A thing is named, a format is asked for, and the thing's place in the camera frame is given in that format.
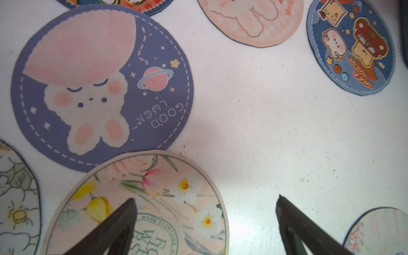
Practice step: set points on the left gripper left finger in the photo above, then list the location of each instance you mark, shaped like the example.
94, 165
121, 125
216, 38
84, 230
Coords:
113, 236

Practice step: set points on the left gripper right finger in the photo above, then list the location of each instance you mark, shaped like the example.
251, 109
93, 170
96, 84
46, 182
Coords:
298, 231

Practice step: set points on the teal plastic storage box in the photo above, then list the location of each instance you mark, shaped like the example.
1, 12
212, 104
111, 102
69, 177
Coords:
403, 19

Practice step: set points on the white green flowers coaster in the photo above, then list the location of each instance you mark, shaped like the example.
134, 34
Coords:
20, 205

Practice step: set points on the peach floral wreath coaster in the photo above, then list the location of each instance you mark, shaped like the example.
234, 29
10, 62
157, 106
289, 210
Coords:
180, 210

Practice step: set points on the white butterfly doodle coaster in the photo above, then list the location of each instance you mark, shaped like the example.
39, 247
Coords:
379, 231

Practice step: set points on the purple good luck bunny coaster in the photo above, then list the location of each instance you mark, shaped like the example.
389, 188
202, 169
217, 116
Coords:
99, 81

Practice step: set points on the blue denim bear coaster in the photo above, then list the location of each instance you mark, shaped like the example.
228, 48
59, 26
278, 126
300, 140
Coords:
352, 44

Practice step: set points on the pink checkered bunny coaster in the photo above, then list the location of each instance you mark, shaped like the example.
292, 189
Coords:
257, 23

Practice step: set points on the dark blue cartoon animals coaster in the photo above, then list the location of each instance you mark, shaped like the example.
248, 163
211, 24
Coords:
148, 7

